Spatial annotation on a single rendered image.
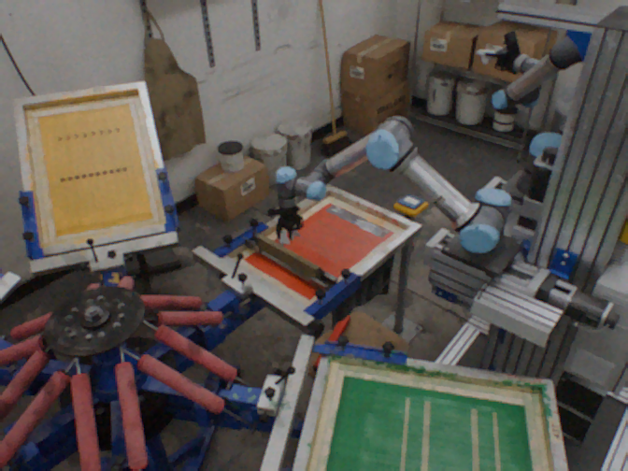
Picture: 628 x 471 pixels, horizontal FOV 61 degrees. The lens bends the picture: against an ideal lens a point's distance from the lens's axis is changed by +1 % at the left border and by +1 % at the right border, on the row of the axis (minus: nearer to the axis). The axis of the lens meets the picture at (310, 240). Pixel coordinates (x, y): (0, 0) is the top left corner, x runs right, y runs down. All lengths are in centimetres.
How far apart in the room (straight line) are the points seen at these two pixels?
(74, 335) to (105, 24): 246
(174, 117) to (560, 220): 292
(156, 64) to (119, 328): 257
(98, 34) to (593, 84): 290
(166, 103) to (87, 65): 62
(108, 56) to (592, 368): 322
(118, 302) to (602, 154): 159
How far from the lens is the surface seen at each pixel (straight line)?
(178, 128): 420
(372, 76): 528
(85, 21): 377
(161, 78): 405
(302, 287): 227
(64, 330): 181
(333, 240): 251
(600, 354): 228
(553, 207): 204
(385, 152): 173
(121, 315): 177
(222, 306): 211
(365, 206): 269
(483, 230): 178
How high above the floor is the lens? 250
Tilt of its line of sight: 38 degrees down
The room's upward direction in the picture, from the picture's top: 2 degrees counter-clockwise
